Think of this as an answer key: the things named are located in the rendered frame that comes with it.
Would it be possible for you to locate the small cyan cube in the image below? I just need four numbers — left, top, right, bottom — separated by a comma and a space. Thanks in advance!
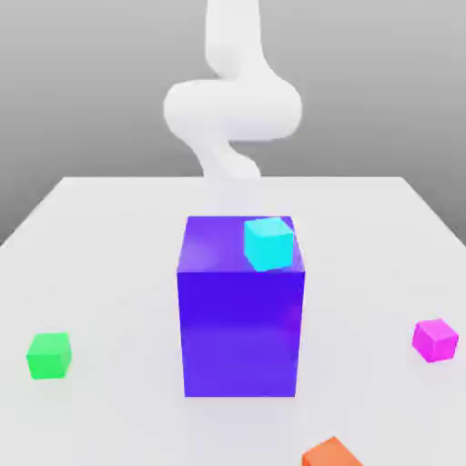
243, 217, 295, 273

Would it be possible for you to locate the small green cube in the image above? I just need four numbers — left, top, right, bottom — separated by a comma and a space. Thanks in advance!
25, 331, 73, 380

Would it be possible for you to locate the small magenta cube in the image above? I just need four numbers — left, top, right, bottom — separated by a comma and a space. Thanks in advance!
411, 318, 460, 364

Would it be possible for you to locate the small orange cube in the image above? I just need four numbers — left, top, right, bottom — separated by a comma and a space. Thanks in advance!
300, 436, 365, 466

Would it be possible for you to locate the large purple box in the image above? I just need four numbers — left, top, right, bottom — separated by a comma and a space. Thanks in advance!
176, 215, 306, 399

